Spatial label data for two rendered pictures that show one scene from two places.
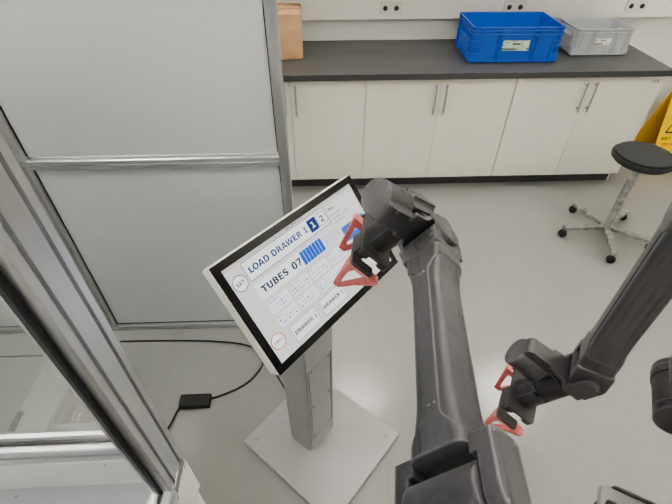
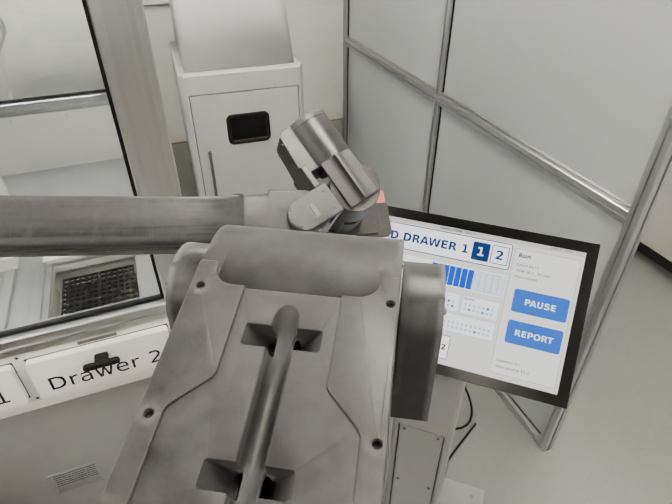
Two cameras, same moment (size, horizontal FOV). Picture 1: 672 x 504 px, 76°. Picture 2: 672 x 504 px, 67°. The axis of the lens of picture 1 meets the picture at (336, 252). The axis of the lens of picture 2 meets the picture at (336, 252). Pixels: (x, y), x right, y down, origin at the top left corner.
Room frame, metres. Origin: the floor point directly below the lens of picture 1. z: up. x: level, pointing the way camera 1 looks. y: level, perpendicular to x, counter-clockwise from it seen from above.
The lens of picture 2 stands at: (0.38, -0.60, 1.74)
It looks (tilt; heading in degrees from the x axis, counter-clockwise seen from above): 36 degrees down; 71
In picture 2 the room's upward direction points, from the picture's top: straight up
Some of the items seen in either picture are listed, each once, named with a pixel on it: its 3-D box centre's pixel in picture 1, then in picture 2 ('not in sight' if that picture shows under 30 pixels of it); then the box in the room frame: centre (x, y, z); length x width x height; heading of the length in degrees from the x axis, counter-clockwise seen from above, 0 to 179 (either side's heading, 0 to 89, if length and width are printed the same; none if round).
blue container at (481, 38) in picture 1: (506, 36); not in sight; (3.18, -1.17, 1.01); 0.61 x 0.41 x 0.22; 92
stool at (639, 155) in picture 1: (617, 197); not in sight; (2.26, -1.79, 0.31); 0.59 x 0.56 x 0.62; 2
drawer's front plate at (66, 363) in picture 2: not in sight; (105, 361); (0.15, 0.30, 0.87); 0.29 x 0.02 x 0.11; 3
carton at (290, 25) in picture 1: (272, 31); not in sight; (3.19, 0.43, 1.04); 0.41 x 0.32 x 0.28; 92
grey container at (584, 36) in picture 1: (592, 36); not in sight; (3.28, -1.82, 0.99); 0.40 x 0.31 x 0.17; 92
